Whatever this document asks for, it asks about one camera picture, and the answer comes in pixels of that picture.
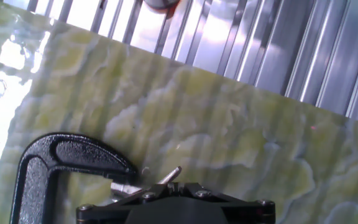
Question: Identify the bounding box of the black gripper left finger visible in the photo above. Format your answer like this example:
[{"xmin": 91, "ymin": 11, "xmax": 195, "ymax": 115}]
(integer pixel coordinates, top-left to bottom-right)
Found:
[{"xmin": 75, "ymin": 182, "xmax": 171, "ymax": 224}]

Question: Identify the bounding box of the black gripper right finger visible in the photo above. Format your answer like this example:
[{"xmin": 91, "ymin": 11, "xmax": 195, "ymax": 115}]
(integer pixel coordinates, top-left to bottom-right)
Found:
[{"xmin": 178, "ymin": 182, "xmax": 276, "ymax": 224}]

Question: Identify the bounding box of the clear plastic cup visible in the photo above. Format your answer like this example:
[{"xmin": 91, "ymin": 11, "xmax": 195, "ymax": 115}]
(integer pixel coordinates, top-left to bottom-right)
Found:
[{"xmin": 143, "ymin": 0, "xmax": 181, "ymax": 10}]

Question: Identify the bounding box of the black cast C-clamp frame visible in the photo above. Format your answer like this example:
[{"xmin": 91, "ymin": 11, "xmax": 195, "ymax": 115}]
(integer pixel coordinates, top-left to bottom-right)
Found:
[{"xmin": 9, "ymin": 133, "xmax": 138, "ymax": 224}]

